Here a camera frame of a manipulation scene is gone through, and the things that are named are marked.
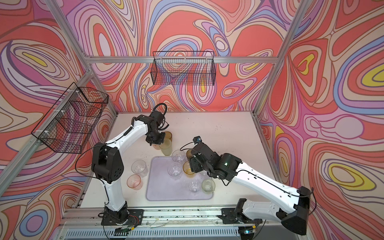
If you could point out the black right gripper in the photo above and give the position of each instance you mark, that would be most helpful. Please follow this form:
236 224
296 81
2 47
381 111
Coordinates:
194 164

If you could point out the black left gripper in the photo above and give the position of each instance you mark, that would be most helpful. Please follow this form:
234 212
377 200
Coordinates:
159 142

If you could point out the olive amber textured cup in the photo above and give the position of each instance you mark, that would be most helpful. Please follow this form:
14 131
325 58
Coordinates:
189 154

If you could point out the yellow smooth cup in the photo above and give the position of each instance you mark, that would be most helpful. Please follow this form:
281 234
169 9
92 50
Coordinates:
187 170

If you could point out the clear faceted glass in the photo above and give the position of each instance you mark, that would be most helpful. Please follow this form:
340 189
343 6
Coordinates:
179 156
203 175

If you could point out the pale green textured cup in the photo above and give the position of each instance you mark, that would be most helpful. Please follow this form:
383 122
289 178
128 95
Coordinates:
208 186

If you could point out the small clear glass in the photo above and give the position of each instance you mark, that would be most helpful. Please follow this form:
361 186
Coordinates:
194 186

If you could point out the clear tumbler back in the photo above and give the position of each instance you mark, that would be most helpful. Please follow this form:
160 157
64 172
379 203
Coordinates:
175 170

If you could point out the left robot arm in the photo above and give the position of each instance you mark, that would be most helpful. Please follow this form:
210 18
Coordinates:
107 163

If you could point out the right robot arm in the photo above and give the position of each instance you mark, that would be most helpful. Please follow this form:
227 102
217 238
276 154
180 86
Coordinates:
287 205

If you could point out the lavender plastic tray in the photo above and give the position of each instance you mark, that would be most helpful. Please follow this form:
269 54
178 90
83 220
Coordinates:
162 188

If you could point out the pink textured cup back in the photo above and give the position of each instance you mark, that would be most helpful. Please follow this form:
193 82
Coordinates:
157 147

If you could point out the dark amber textured cup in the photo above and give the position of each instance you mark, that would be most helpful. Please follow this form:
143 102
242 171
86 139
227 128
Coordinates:
168 135

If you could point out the tall pale green cup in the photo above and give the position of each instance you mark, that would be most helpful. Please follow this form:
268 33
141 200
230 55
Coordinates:
166 147

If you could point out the clear glass left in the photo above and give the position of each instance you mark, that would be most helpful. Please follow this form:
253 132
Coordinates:
140 168

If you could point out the pink cup front left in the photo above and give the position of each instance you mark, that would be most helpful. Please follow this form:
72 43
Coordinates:
135 182

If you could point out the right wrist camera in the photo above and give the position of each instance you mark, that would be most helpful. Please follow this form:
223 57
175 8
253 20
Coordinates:
197 140

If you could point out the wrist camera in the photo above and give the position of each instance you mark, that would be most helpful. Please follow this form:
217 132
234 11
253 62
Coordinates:
159 118
197 140

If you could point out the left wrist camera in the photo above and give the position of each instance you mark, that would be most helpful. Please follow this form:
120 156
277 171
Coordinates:
159 118

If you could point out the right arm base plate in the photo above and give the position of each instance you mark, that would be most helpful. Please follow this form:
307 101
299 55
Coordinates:
236 216

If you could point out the black wire basket back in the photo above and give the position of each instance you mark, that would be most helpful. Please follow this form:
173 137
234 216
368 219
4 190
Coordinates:
183 68

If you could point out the black wire basket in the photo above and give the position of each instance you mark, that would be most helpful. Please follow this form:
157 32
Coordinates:
183 68
73 123

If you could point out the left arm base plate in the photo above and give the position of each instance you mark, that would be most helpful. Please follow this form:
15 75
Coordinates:
130 217

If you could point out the black wire basket left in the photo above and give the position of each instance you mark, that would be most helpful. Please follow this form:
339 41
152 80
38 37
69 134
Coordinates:
73 123

